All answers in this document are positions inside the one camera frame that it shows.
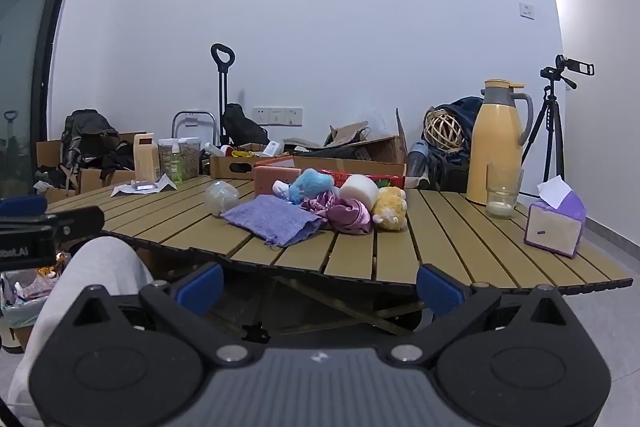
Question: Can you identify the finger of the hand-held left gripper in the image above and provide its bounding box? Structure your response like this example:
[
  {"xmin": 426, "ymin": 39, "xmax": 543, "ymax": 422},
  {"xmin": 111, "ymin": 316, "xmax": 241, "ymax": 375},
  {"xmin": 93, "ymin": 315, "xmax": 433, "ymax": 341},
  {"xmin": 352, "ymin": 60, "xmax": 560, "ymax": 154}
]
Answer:
[
  {"xmin": 50, "ymin": 207, "xmax": 106, "ymax": 240},
  {"xmin": 0, "ymin": 196, "xmax": 47, "ymax": 217}
]

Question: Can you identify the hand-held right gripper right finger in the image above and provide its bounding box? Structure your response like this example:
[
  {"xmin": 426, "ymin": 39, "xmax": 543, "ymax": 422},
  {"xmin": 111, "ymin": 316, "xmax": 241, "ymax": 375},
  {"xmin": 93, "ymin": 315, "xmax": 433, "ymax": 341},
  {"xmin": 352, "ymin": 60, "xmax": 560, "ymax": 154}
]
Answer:
[{"xmin": 390, "ymin": 264, "xmax": 573, "ymax": 364}]

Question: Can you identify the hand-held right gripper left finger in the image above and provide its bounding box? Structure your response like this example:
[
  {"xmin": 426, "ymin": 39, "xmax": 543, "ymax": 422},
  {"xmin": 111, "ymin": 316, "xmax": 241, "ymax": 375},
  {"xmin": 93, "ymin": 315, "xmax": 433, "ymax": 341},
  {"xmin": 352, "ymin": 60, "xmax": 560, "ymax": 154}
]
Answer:
[{"xmin": 70, "ymin": 263, "xmax": 253, "ymax": 365}]

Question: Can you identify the clear plastic bag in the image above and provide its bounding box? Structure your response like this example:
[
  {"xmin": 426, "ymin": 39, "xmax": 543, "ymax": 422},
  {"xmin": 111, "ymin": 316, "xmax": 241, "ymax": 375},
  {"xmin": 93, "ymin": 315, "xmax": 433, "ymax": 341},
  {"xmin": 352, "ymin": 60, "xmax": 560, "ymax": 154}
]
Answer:
[{"xmin": 205, "ymin": 180, "xmax": 241, "ymax": 218}]

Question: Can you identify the yellow plush toy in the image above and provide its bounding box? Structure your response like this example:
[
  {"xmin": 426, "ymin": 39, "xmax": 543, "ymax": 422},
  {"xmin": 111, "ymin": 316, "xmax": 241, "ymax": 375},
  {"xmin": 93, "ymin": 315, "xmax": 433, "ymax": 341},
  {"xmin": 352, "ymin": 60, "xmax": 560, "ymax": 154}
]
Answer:
[{"xmin": 371, "ymin": 187, "xmax": 408, "ymax": 232}]

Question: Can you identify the purple knit cloth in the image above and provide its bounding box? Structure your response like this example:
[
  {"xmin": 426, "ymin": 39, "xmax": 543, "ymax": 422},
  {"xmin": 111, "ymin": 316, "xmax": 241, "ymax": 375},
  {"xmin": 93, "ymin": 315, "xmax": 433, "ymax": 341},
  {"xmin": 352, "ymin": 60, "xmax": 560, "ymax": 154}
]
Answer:
[{"xmin": 220, "ymin": 194, "xmax": 323, "ymax": 249}]

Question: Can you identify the purple satin cloth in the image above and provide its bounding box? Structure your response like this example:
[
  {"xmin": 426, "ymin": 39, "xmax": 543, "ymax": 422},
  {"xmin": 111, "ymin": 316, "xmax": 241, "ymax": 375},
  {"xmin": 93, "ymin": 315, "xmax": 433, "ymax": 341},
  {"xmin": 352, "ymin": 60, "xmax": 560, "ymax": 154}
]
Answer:
[{"xmin": 325, "ymin": 198, "xmax": 373, "ymax": 236}]

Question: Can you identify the white foam sponge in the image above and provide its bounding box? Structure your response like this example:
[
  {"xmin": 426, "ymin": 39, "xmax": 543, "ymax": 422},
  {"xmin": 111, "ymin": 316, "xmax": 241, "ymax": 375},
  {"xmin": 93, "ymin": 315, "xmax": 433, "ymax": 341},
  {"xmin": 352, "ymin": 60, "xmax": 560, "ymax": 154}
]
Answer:
[{"xmin": 339, "ymin": 174, "xmax": 379, "ymax": 211}]

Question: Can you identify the red cardboard box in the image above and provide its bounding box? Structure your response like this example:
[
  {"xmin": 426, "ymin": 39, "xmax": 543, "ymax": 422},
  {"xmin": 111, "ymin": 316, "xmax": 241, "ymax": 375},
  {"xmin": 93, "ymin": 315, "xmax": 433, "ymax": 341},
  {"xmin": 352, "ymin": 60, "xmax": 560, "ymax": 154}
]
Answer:
[{"xmin": 253, "ymin": 155, "xmax": 407, "ymax": 198}]

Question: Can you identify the pink satin scrunchie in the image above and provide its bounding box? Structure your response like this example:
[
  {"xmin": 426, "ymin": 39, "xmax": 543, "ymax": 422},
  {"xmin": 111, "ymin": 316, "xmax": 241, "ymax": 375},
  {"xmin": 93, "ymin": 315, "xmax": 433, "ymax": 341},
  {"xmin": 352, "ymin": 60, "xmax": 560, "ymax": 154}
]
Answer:
[{"xmin": 300, "ymin": 189, "xmax": 342, "ymax": 219}]

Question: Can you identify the blue plush toy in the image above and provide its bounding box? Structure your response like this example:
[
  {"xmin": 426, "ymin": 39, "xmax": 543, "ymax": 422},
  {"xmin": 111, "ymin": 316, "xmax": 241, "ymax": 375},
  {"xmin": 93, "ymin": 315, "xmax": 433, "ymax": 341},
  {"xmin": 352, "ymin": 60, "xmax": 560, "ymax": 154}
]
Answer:
[{"xmin": 272, "ymin": 168, "xmax": 337, "ymax": 206}]

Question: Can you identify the person's grey trouser leg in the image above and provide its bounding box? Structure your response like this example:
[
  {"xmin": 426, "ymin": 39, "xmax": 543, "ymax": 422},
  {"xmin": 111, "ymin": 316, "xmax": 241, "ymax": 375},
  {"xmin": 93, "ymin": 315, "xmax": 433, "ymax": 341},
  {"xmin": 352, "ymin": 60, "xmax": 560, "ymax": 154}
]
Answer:
[{"xmin": 7, "ymin": 237, "xmax": 153, "ymax": 423}]

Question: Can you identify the trash bin with liner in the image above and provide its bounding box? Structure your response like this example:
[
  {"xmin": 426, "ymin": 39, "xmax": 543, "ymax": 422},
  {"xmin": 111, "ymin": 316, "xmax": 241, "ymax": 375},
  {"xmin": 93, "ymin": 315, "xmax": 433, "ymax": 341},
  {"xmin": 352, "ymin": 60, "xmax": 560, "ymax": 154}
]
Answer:
[{"xmin": 0, "ymin": 252, "xmax": 71, "ymax": 350}]

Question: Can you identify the white paper leaflet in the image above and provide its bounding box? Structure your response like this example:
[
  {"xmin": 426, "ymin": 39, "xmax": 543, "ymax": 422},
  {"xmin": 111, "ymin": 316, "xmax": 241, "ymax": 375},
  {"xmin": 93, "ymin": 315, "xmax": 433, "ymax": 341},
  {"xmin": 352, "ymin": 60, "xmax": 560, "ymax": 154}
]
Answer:
[{"xmin": 111, "ymin": 174, "xmax": 178, "ymax": 196}]

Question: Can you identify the dark backpack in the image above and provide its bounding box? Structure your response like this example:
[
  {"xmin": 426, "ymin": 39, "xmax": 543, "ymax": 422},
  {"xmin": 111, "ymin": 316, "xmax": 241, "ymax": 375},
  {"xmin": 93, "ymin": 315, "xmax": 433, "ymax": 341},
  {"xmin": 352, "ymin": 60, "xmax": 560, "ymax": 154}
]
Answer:
[{"xmin": 59, "ymin": 109, "xmax": 121, "ymax": 178}]

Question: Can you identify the light wooden box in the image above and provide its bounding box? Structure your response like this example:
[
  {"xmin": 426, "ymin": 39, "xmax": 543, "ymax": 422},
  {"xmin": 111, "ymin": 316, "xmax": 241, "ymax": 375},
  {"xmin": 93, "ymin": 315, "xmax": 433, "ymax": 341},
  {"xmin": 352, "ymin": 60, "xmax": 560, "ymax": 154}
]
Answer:
[{"xmin": 132, "ymin": 133, "xmax": 162, "ymax": 184}]

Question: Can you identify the clear food jar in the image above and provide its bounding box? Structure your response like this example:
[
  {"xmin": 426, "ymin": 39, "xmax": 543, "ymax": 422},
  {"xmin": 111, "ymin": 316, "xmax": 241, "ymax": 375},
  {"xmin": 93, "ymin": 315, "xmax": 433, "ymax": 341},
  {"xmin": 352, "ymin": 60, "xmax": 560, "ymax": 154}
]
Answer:
[
  {"xmin": 158, "ymin": 138, "xmax": 182, "ymax": 180},
  {"xmin": 179, "ymin": 138, "xmax": 202, "ymax": 180}
]

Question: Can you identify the green plastic bottle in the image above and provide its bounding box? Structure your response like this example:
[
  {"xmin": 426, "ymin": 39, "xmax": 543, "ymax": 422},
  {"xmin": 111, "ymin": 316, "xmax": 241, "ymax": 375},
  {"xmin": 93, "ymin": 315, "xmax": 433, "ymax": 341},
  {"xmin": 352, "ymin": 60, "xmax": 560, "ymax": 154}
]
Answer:
[{"xmin": 167, "ymin": 144, "xmax": 184, "ymax": 184}]

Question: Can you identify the clear drinking glass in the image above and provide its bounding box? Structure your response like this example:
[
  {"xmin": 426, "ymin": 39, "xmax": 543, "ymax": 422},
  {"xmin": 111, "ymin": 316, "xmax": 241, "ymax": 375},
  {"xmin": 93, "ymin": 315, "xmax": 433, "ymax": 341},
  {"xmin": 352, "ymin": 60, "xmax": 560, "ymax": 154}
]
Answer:
[{"xmin": 486, "ymin": 164, "xmax": 524, "ymax": 220}]

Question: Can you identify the brick-coloured foam block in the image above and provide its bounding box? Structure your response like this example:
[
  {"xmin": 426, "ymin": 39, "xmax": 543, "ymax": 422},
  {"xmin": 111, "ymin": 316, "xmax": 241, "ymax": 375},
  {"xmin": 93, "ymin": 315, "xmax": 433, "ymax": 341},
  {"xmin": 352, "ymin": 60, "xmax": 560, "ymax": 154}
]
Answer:
[{"xmin": 253, "ymin": 166, "xmax": 296, "ymax": 198}]

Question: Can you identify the purple tissue box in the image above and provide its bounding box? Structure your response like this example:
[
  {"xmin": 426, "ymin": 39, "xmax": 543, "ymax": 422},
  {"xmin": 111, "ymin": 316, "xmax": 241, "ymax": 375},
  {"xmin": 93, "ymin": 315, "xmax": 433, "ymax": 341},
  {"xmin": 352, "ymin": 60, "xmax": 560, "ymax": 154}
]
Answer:
[{"xmin": 523, "ymin": 175, "xmax": 587, "ymax": 259}]

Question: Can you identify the plastic water bottle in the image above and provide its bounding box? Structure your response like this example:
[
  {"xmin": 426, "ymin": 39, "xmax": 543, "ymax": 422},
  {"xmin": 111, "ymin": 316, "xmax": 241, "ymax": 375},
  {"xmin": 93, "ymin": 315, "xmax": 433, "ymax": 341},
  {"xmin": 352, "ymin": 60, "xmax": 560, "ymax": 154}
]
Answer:
[{"xmin": 407, "ymin": 142, "xmax": 431, "ymax": 188}]

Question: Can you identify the large open cardboard box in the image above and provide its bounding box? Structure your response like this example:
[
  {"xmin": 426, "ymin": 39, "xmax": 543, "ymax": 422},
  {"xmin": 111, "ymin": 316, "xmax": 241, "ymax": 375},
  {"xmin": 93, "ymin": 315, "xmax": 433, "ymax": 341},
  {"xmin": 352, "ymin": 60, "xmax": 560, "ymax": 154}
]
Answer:
[{"xmin": 295, "ymin": 108, "xmax": 408, "ymax": 168}]

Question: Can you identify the glass door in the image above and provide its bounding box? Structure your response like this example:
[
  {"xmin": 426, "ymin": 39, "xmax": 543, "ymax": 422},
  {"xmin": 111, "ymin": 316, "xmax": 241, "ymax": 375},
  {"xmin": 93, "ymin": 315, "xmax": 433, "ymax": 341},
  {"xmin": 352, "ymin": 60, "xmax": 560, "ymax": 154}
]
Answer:
[{"xmin": 0, "ymin": 0, "xmax": 93, "ymax": 200}]

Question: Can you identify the metal folding stool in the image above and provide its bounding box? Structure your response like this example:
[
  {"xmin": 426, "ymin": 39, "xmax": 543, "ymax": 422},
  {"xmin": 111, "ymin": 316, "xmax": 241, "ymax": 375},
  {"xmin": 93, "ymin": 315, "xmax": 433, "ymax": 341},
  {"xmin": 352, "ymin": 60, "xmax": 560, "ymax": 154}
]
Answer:
[{"xmin": 171, "ymin": 109, "xmax": 217, "ymax": 145}]

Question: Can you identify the yellow thermos jug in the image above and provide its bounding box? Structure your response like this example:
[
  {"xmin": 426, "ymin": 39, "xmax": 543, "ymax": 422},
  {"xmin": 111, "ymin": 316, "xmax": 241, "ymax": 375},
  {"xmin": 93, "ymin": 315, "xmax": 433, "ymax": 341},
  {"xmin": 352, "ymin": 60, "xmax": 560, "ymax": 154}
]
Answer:
[{"xmin": 466, "ymin": 79, "xmax": 534, "ymax": 206}]

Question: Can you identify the wicker ball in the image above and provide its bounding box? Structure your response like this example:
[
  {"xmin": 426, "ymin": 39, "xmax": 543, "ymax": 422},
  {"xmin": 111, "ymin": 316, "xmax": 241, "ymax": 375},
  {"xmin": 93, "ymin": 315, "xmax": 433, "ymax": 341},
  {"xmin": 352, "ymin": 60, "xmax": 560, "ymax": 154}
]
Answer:
[{"xmin": 424, "ymin": 107, "xmax": 467, "ymax": 154}]

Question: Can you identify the black cloth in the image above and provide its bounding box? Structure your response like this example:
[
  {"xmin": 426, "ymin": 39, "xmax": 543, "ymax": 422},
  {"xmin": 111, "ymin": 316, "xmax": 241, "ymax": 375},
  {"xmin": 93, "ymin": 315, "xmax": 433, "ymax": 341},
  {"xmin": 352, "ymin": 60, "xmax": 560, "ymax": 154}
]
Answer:
[{"xmin": 295, "ymin": 144, "xmax": 371, "ymax": 158}]

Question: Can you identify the dark blue cloth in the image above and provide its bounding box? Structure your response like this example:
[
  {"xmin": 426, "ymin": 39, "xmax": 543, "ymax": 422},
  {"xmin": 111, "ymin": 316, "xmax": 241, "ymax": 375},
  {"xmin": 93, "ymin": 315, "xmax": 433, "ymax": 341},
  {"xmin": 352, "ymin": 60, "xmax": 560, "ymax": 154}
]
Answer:
[{"xmin": 427, "ymin": 97, "xmax": 484, "ymax": 158}]

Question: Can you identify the brown paper bag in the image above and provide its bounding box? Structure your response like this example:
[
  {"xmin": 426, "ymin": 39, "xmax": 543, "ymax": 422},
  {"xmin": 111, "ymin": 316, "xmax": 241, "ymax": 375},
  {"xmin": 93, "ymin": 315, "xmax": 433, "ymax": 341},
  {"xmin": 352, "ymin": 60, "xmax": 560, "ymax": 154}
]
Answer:
[{"xmin": 325, "ymin": 121, "xmax": 371, "ymax": 148}]

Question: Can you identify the black tripod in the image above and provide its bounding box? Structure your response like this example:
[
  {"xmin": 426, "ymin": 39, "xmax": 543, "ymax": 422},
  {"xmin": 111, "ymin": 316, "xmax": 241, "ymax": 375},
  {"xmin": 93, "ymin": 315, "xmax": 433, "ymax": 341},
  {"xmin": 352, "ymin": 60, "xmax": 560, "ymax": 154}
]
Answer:
[{"xmin": 520, "ymin": 84, "xmax": 566, "ymax": 195}]

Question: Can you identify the wooden table leg frame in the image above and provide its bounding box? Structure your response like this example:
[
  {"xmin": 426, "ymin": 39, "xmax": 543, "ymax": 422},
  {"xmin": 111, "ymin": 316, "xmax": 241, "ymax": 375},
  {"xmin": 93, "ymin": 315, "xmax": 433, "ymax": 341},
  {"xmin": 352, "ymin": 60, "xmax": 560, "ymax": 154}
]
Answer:
[{"xmin": 235, "ymin": 267, "xmax": 426, "ymax": 343}]

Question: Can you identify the brown cardboard box with handle hole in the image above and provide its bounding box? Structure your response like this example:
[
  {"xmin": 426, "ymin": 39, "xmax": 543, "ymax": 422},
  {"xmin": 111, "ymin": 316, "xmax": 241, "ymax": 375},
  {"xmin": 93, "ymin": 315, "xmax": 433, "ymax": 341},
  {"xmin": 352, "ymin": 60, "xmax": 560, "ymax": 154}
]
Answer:
[{"xmin": 209, "ymin": 151, "xmax": 296, "ymax": 180}]

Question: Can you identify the white wall socket row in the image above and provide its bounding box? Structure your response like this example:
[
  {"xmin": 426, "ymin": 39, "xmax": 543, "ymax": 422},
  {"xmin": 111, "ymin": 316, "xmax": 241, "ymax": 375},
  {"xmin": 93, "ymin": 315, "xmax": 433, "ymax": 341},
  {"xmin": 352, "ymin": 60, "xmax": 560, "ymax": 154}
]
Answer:
[{"xmin": 252, "ymin": 107, "xmax": 303, "ymax": 126}]

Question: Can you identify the black trolley handle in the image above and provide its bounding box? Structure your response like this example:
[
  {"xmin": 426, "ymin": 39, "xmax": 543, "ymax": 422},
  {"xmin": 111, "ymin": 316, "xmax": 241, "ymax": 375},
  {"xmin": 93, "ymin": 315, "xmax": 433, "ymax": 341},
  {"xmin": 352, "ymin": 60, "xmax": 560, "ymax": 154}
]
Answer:
[{"xmin": 210, "ymin": 43, "xmax": 236, "ymax": 145}]

